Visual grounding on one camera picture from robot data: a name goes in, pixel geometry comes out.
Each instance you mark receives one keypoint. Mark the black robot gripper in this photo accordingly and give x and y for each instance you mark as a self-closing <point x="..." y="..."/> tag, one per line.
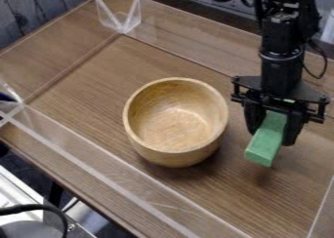
<point x="279" y="90"/>

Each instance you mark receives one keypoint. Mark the white post at right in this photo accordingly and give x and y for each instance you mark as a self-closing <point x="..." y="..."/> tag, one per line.
<point x="327" y="32"/>

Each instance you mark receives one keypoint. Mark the grey metal bracket with screw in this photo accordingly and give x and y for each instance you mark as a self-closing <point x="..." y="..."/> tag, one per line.
<point x="78" y="230"/>

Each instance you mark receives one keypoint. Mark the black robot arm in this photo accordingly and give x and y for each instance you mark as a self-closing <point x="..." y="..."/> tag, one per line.
<point x="287" y="23"/>

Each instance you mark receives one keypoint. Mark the black table leg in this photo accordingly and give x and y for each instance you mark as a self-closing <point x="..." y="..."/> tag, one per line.
<point x="55" y="194"/>

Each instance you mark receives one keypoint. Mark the green rectangular block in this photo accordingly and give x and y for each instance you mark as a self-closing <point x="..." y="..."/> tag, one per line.
<point x="266" y="140"/>

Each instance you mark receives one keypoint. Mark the brown wooden bowl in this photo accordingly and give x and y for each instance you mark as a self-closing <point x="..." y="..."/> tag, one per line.
<point x="175" y="118"/>

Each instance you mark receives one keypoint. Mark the clear acrylic table barrier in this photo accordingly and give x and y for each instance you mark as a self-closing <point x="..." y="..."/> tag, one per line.
<point x="75" y="70"/>

